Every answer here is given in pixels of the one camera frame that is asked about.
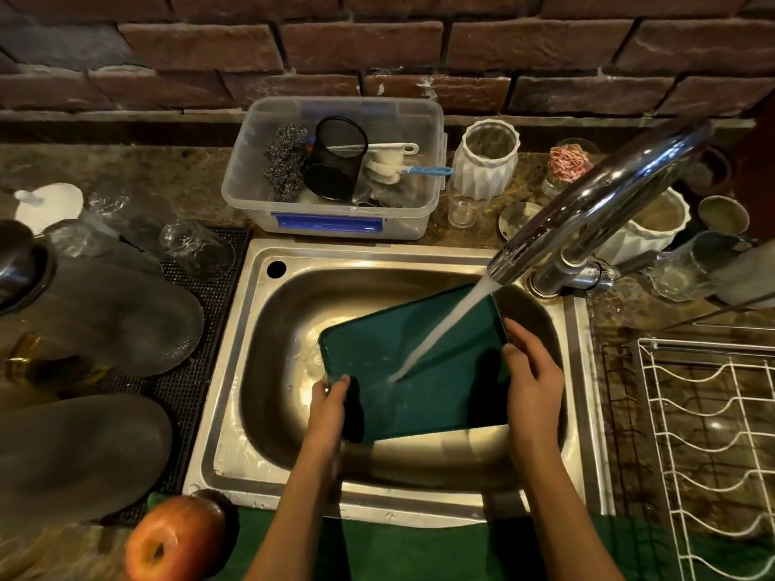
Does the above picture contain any blue handled white brush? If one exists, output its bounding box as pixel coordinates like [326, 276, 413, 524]
[363, 157, 454, 187]

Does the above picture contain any clear plastic storage box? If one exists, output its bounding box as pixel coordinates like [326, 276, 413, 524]
[221, 96, 449, 242]

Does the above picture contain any clear drinking glass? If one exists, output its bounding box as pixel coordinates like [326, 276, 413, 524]
[159, 218, 237, 280]
[42, 218, 165, 276]

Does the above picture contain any glass bottle with yellow liquid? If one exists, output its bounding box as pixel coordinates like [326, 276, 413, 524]
[0, 332, 111, 395]

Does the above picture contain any person's left forearm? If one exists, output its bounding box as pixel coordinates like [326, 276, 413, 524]
[244, 441, 346, 581]

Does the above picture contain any chrome faucet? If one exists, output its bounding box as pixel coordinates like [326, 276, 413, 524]
[487, 117, 716, 298]

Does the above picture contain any dark round bowl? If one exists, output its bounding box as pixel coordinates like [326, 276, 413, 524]
[683, 145, 734, 198]

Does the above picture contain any steel wool scrubber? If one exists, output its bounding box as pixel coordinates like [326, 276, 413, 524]
[263, 123, 310, 204]

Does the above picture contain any person's right hand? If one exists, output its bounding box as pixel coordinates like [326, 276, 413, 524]
[501, 318, 568, 462]

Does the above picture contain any person's right forearm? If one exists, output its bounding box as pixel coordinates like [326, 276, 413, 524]
[515, 444, 626, 581]

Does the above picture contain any white ribbed vase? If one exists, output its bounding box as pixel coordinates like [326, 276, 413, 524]
[452, 119, 521, 201]
[596, 187, 691, 267]

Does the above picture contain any white wire dish rack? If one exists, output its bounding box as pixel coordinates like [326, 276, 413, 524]
[636, 335, 775, 581]

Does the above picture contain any black pan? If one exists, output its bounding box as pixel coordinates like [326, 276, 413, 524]
[0, 220, 50, 316]

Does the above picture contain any glass jar with pink contents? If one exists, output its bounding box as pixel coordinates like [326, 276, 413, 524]
[541, 138, 601, 198]

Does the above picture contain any red apple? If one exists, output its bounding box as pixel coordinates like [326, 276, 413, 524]
[124, 495, 226, 581]

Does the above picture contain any dark grey oval plate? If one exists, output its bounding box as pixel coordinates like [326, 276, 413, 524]
[0, 393, 174, 534]
[0, 253, 205, 379]

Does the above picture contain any black drying mat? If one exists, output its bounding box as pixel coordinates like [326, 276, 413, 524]
[97, 226, 253, 527]

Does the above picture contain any green cutting board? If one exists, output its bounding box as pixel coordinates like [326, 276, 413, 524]
[318, 283, 513, 446]

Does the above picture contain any black mesh cup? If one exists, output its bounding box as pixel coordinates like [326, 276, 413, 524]
[303, 116, 369, 204]

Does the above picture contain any stainless steel sink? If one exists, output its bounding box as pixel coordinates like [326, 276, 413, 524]
[183, 238, 616, 531]

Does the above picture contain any metal cup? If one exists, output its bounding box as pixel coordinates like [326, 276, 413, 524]
[697, 195, 751, 237]

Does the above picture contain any person's left hand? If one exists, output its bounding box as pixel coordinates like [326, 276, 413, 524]
[307, 375, 353, 456]

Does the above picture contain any small metal dish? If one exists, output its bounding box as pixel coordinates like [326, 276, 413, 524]
[498, 201, 543, 242]

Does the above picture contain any small clear glass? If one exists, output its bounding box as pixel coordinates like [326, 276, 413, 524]
[447, 190, 483, 230]

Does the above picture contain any white plastic lid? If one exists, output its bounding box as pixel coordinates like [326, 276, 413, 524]
[13, 182, 85, 236]

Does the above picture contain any green cloth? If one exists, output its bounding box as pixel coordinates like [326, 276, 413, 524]
[147, 491, 775, 581]

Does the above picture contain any clear glass mug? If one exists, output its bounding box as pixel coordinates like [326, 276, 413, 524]
[644, 230, 752, 303]

